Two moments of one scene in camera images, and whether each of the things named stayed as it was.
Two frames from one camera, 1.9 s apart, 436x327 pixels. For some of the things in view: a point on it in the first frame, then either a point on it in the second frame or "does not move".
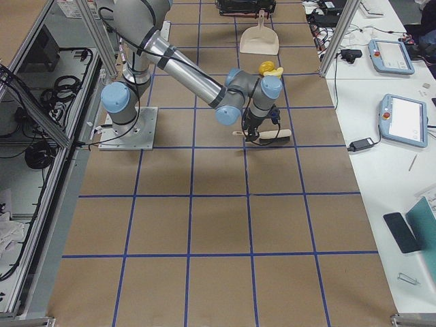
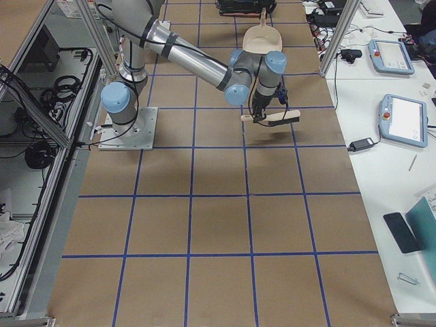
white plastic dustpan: x=259 y=39 does not move
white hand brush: x=270 y=137 to x=283 y=118
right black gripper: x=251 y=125 to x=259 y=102
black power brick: x=360 y=144 does not move
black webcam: x=349 y=55 does not move
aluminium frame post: x=349 y=9 does not move
